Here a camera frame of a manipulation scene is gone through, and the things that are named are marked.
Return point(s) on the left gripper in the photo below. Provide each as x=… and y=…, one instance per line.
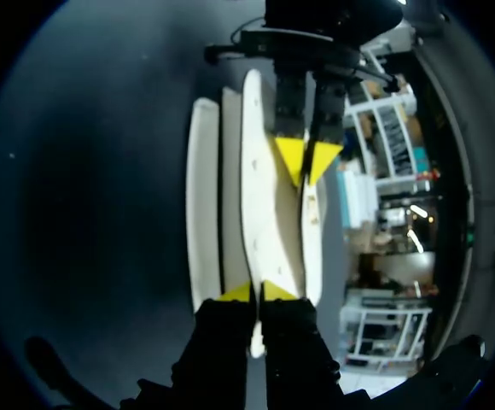
x=316, y=38

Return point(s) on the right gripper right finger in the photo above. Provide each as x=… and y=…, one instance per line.
x=294, y=350

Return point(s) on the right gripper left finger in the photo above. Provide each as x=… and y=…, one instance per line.
x=222, y=341

